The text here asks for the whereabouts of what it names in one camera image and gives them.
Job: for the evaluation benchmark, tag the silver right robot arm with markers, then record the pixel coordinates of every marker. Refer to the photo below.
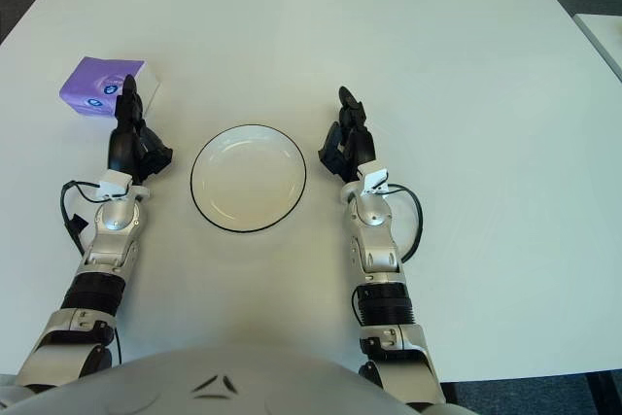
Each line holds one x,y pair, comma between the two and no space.
374,245

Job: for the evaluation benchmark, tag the white plate with black rim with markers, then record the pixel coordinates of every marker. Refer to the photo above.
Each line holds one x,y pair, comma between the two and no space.
248,182

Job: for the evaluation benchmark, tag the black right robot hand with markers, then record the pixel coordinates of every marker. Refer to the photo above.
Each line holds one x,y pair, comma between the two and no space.
357,143

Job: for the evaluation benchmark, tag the grey robot torso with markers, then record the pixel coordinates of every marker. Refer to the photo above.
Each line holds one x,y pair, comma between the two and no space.
218,386

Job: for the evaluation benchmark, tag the white side table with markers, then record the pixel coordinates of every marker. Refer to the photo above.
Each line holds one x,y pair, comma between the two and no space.
607,31

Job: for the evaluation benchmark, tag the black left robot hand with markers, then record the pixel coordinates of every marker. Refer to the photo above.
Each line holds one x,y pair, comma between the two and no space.
127,143

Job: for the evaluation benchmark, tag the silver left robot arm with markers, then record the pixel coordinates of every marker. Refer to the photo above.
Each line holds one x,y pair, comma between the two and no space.
114,220

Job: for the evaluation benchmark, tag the purple tissue paper pack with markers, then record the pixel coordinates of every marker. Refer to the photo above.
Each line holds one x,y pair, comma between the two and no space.
92,79

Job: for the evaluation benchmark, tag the black table leg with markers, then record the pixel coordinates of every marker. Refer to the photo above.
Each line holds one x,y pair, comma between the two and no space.
597,395

